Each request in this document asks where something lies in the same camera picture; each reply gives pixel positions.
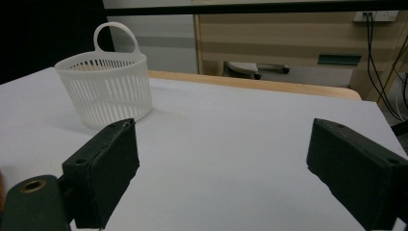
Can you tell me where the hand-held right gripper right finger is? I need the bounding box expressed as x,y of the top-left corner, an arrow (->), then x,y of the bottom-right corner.
306,117 -> 408,231

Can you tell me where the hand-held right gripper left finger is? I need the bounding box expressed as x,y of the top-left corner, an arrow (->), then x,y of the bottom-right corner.
62,117 -> 140,230

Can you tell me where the white slotted plastic basket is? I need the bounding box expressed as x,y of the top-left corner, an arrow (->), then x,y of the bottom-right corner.
53,20 -> 154,130

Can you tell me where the green cabinet label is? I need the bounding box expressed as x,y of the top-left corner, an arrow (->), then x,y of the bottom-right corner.
318,53 -> 363,67

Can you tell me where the white table sheet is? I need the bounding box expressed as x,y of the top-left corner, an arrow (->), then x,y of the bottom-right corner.
0,66 -> 408,231

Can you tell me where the wooden table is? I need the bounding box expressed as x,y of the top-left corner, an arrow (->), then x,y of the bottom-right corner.
147,69 -> 363,101

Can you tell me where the black curtain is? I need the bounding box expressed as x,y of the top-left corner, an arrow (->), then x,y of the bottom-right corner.
0,0 -> 115,86

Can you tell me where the office chair base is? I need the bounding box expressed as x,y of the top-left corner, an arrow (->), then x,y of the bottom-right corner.
223,61 -> 292,81

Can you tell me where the white power strip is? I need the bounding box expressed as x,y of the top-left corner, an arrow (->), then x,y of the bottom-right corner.
352,11 -> 400,23

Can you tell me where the light wooden cabinet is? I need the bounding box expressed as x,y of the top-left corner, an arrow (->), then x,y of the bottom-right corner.
193,12 -> 408,104

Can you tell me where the black cable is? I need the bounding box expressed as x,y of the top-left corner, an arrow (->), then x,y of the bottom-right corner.
376,33 -> 408,109
365,13 -> 406,123

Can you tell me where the black horizontal frame bar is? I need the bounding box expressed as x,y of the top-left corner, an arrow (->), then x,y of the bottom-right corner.
104,1 -> 408,17

